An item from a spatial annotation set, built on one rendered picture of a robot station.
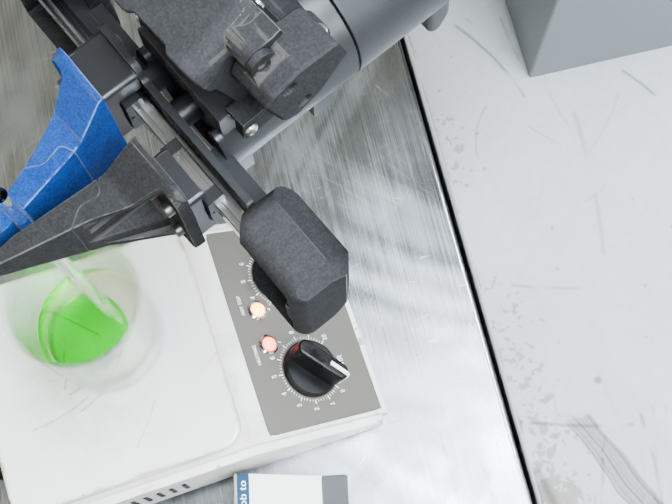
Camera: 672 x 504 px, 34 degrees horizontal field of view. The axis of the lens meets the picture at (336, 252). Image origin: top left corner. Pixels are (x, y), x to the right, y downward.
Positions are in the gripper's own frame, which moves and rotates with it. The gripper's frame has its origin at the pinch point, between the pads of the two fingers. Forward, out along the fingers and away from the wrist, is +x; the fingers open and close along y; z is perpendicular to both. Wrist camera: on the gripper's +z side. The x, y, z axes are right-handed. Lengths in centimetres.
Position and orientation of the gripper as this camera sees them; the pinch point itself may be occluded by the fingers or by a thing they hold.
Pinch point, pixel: (60, 204)
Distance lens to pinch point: 42.4
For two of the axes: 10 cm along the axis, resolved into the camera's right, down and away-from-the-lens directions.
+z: -0.2, -2.8, -9.6
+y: 6.4, 7.3, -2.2
